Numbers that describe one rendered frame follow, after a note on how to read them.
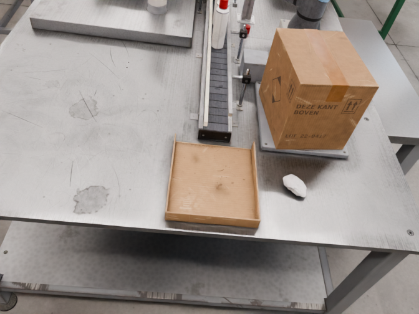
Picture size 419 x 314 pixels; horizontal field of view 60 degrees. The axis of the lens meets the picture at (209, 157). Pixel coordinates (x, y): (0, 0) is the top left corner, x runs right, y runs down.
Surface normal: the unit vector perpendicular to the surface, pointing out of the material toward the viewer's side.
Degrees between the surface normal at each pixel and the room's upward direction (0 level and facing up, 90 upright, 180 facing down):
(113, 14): 0
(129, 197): 0
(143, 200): 0
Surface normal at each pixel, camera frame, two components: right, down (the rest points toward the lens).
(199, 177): 0.12, -0.66
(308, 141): 0.11, 0.75
